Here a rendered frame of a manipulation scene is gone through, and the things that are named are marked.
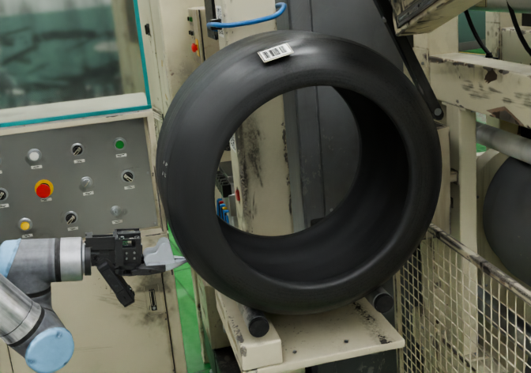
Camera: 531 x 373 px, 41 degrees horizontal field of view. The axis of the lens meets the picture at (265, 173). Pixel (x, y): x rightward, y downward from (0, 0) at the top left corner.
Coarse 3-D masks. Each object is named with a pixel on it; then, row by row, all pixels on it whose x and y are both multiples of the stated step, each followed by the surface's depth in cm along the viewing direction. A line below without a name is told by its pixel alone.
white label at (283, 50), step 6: (270, 48) 135; (276, 48) 135; (282, 48) 134; (288, 48) 134; (258, 54) 134; (264, 54) 134; (270, 54) 134; (276, 54) 133; (282, 54) 133; (288, 54) 133; (264, 60) 132; (270, 60) 132
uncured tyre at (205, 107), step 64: (256, 64) 134; (320, 64) 135; (384, 64) 141; (192, 128) 134; (384, 128) 170; (192, 192) 135; (384, 192) 173; (192, 256) 142; (256, 256) 172; (320, 256) 174; (384, 256) 148
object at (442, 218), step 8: (440, 128) 179; (448, 128) 180; (440, 136) 180; (448, 136) 181; (440, 144) 181; (448, 144) 181; (448, 152) 182; (448, 160) 182; (448, 168) 183; (448, 176) 183; (448, 184) 184; (440, 192) 184; (448, 192) 185; (440, 200) 185; (448, 200) 185; (440, 208) 185; (448, 208) 186; (440, 216) 186; (448, 216) 186; (440, 224) 186; (448, 224) 187; (448, 232) 188
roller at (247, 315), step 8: (240, 304) 157; (240, 312) 157; (248, 312) 151; (256, 312) 150; (248, 320) 149; (256, 320) 148; (264, 320) 148; (248, 328) 148; (256, 328) 148; (264, 328) 148; (256, 336) 148
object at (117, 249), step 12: (120, 228) 150; (132, 228) 150; (96, 240) 144; (108, 240) 145; (120, 240) 143; (132, 240) 144; (96, 252) 145; (108, 252) 146; (120, 252) 144; (132, 252) 146; (96, 264) 146; (120, 264) 145; (132, 264) 146
